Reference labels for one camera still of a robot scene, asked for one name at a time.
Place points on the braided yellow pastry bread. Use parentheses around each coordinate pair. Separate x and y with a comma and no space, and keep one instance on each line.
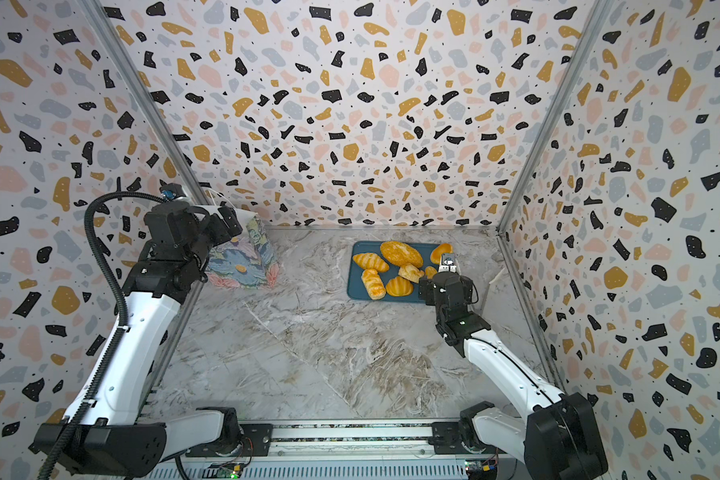
(373,284)

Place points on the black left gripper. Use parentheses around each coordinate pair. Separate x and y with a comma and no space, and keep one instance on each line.
(223,233)

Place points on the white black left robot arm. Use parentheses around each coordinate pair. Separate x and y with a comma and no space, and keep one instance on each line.
(99,432)

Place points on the circuit board right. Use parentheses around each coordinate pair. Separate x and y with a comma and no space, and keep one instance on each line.
(481,469)

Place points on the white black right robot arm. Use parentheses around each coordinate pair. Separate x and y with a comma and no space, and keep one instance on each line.
(555,435)

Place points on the teal rectangular tray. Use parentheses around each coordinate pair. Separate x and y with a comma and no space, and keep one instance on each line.
(355,289)

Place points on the large oval seeded bread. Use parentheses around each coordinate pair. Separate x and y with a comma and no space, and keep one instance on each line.
(401,254)

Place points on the floral paper gift bag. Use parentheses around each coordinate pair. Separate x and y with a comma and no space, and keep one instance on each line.
(248,260)

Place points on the pale muffin bread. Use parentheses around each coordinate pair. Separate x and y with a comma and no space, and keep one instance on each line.
(411,273)

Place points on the green circuit board left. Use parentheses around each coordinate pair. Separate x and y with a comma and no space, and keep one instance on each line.
(228,470)

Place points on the small round orange bun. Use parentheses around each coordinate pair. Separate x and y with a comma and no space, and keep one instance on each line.
(439,251)

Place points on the striped croissant bread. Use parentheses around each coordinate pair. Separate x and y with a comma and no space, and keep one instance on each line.
(371,261)

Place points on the shell shaped orange bread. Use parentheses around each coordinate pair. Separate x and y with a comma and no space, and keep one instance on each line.
(399,287)

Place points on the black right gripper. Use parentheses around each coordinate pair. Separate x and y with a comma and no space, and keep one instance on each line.
(431,289)

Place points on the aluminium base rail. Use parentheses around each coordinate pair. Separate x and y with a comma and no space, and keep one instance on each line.
(341,449)

